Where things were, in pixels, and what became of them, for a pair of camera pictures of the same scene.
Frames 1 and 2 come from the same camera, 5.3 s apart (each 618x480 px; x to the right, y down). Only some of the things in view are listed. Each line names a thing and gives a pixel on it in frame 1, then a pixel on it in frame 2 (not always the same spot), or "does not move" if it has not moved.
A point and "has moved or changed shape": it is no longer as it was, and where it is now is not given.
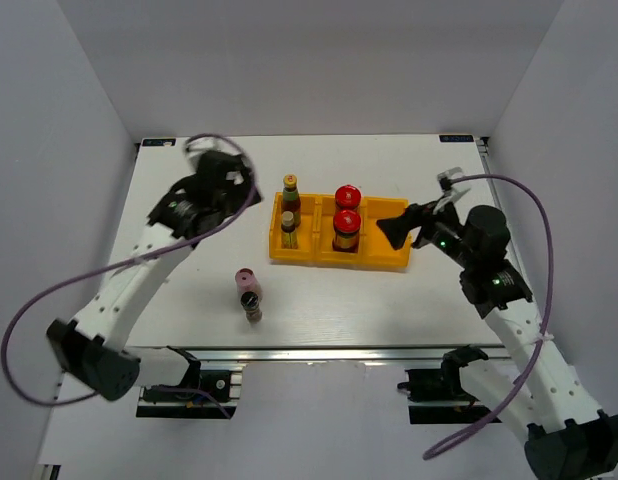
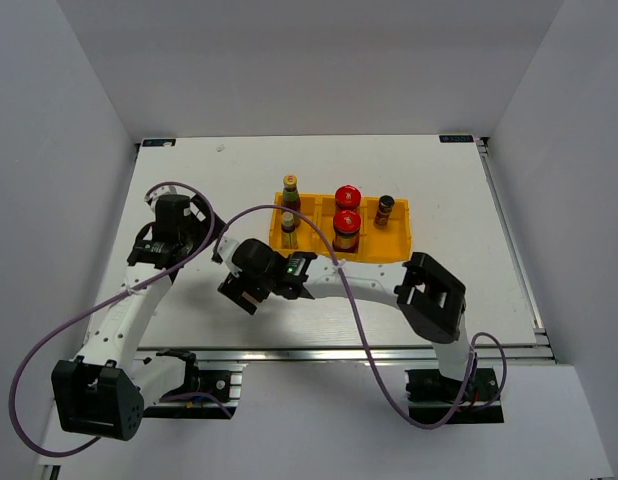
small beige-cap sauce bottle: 289,236 does not move
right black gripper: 396,228 -> 234,287
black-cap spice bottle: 250,302 has moved or changed shape
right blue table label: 455,138 does not move
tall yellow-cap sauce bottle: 291,197 does not move
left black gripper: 244,190 -> 203,225
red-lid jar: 347,197 does not move
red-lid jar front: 346,225 does not move
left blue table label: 159,142 does not move
